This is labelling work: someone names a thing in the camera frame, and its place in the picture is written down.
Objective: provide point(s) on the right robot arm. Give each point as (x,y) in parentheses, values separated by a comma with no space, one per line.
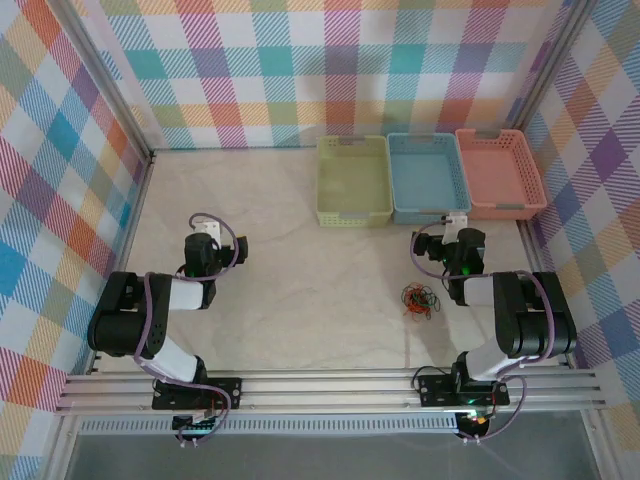
(530,325)

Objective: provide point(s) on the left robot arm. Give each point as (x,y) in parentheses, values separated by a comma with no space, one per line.
(125,330)

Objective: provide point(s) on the blue plastic basket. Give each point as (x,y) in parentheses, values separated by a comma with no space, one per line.
(427,180)

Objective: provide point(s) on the pink plastic basket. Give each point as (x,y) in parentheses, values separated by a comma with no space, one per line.
(500,175)

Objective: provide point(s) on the green plastic basket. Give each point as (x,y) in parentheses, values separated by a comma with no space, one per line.
(352,180)

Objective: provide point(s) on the left controller board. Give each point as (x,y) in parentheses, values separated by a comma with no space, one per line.
(197,425)

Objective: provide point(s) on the controller board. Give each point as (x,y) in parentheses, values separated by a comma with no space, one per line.
(197,425)
(475,422)

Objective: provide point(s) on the right controller board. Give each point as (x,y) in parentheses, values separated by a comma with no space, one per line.
(475,422)

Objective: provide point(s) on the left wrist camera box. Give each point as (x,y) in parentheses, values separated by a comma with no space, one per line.
(209,229)

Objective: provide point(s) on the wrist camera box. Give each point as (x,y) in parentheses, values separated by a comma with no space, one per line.
(456,221)
(209,229)

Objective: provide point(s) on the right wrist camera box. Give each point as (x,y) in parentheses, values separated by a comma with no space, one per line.
(456,221)

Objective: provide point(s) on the aluminium rail beam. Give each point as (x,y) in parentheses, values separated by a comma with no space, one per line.
(325,390)

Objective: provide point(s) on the aluminium corner post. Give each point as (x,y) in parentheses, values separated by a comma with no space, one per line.
(547,65)
(116,85)

